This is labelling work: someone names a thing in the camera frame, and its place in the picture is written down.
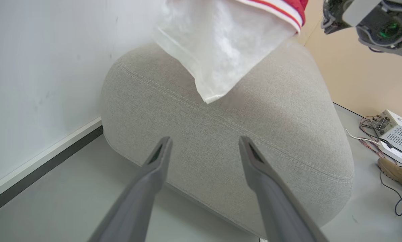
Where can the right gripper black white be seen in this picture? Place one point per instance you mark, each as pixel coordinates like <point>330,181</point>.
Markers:
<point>386,30</point>

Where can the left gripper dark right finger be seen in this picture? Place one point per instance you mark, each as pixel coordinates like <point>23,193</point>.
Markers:
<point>271,195</point>

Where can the white vented electronics box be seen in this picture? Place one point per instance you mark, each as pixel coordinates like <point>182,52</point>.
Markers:
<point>397,132</point>

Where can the white and black baseboard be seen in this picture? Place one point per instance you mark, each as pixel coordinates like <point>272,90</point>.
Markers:
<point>36,168</point>

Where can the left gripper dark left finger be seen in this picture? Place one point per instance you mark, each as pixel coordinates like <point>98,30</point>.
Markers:
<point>144,188</point>

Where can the red and white garment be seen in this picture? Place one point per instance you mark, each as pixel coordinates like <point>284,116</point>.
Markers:
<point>221,40</point>

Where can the tan suede shoe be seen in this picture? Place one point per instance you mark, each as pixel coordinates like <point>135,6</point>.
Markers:
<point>397,173</point>

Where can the white power strip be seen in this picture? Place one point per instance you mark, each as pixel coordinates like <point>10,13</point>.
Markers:
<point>396,153</point>

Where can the grey fabric sofa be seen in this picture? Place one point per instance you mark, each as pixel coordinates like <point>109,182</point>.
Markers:
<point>241,141</point>

